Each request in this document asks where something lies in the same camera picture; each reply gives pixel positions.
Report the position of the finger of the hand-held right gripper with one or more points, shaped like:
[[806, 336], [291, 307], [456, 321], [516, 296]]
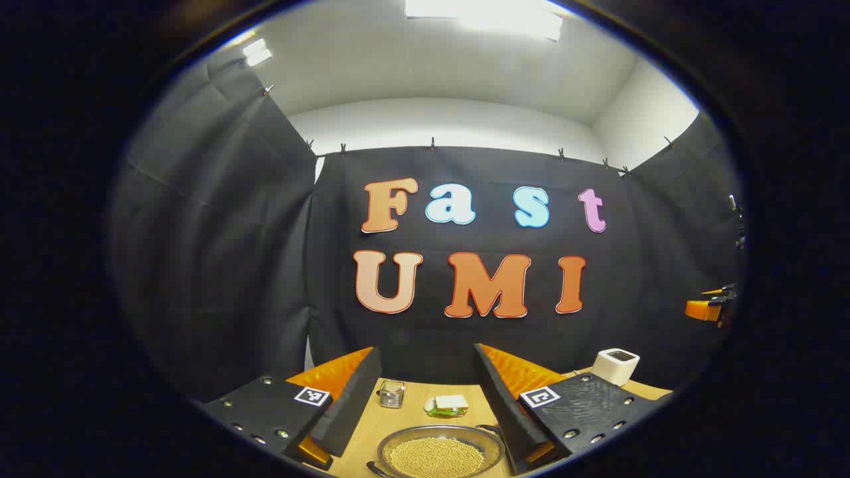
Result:
[[702, 310]]

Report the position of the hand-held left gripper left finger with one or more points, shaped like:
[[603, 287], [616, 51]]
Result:
[[352, 406]]

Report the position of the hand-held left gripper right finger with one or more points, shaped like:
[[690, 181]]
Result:
[[502, 406]]

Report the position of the pile of yellow soybeans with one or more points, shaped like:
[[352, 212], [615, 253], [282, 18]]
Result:
[[435, 458]]

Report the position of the metal mesh holder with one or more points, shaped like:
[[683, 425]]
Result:
[[392, 395]]

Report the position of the small white plate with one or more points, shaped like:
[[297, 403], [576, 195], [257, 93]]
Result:
[[429, 403]]

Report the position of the white box appliance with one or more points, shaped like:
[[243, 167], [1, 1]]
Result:
[[614, 368]]

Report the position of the ceiling light panel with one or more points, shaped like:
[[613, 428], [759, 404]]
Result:
[[257, 52]]

